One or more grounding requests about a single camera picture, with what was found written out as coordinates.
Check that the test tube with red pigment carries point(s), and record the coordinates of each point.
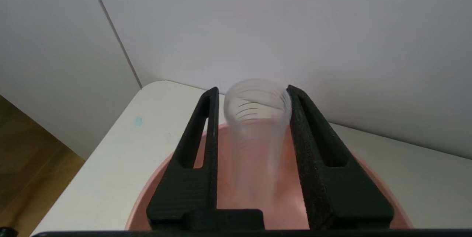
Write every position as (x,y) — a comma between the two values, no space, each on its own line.
(258,133)

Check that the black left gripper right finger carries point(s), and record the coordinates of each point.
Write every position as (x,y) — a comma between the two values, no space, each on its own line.
(332,192)

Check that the pink plastic bowl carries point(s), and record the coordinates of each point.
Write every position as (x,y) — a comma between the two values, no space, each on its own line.
(225,192)

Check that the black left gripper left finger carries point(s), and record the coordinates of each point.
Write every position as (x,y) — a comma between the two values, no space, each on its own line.
(191,192)

